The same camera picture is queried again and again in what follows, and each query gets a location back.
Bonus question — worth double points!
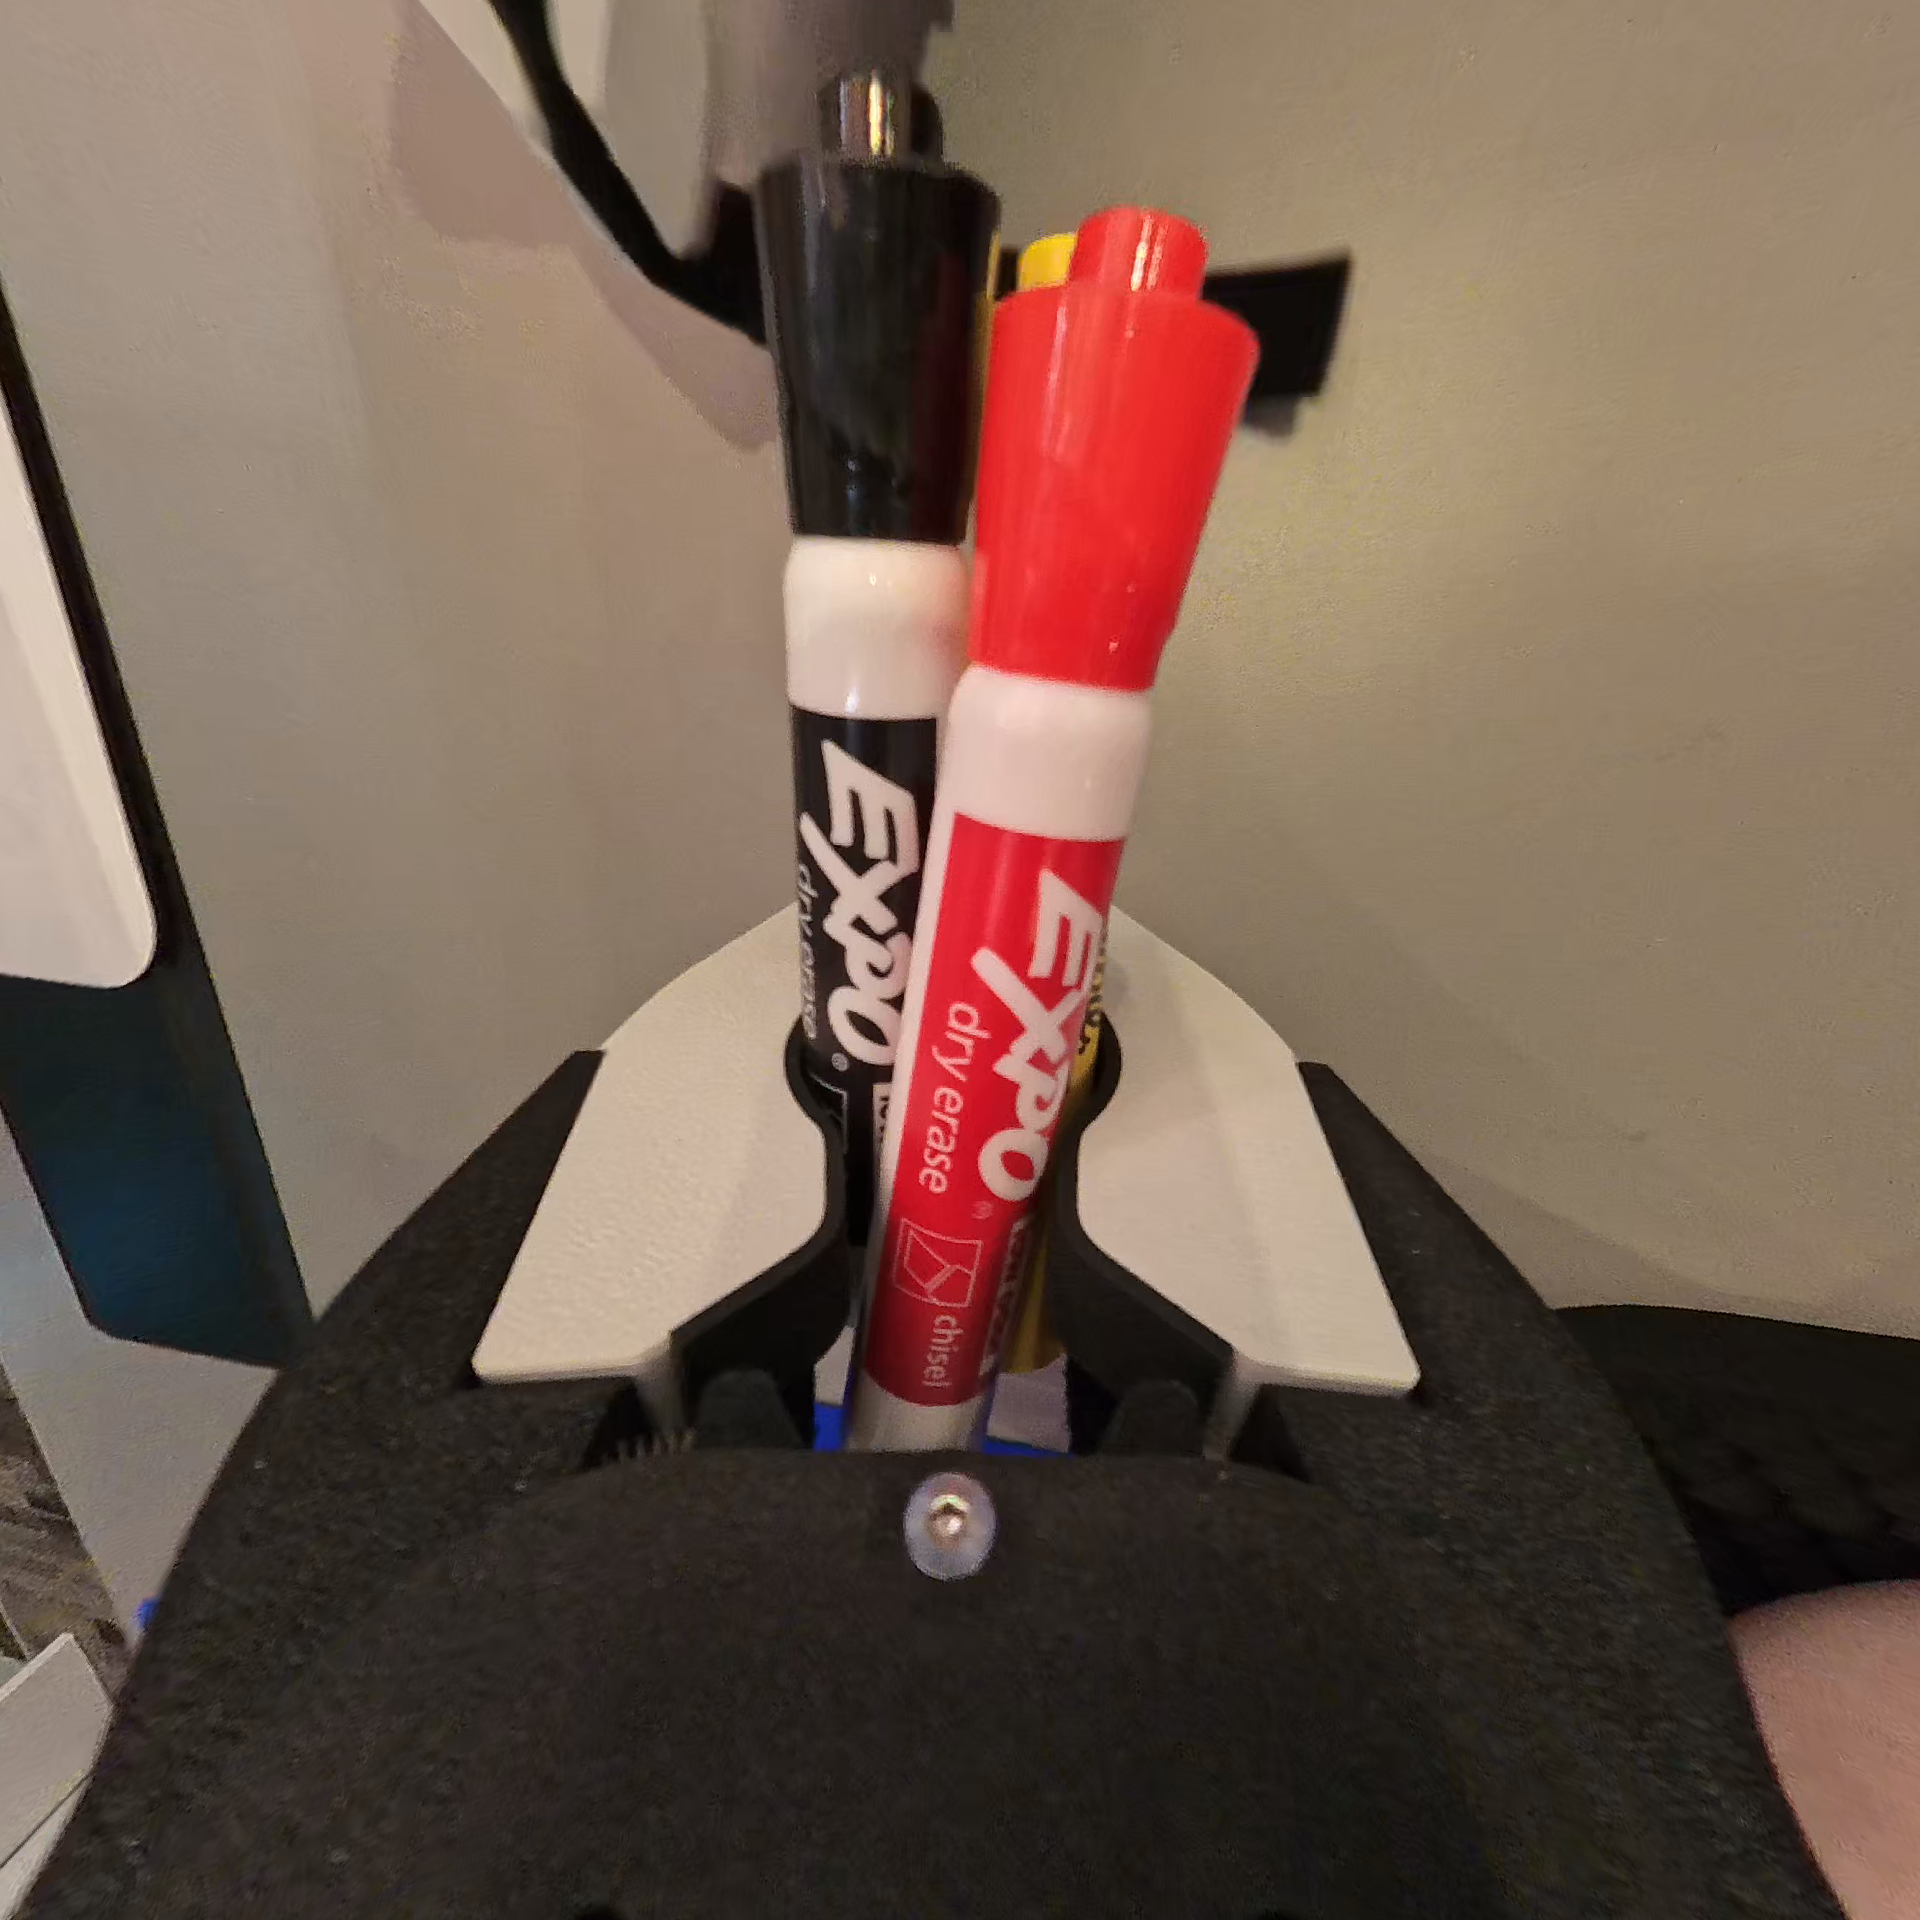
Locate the yellow marker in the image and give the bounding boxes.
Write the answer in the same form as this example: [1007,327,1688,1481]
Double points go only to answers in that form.
[976,228,1119,1375]

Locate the black hook-and-loop strap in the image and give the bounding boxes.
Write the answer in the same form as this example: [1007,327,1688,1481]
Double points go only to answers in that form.
[643,225,1355,442]

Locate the pale grey board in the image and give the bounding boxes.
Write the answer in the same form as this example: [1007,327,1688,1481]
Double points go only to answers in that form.
[0,1633,117,1895]

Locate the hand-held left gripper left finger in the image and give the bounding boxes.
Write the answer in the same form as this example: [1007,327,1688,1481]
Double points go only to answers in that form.
[469,913,869,1427]

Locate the black mesh armrest pad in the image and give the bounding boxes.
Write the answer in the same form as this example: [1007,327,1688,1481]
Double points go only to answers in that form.
[1552,1303,1920,1619]

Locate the person's left forearm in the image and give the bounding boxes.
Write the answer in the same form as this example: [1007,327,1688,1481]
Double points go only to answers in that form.
[1727,1582,1920,1920]

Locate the dark panel with black edge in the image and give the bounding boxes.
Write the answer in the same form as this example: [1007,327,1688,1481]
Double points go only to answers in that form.
[0,276,319,1369]

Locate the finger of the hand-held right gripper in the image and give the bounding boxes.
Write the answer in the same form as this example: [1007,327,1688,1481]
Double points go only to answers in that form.
[392,0,782,443]
[592,0,963,257]

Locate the red dry erase marker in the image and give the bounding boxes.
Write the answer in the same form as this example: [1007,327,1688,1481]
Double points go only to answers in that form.
[839,207,1262,1453]

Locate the black dry erase marker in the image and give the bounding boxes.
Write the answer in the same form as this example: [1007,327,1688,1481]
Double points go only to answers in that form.
[751,67,1003,1255]

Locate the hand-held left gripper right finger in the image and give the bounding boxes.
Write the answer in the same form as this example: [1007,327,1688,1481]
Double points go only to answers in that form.
[1054,914,1425,1453]

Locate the white mounting plate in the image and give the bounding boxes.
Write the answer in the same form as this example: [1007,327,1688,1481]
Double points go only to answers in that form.
[0,374,160,993]

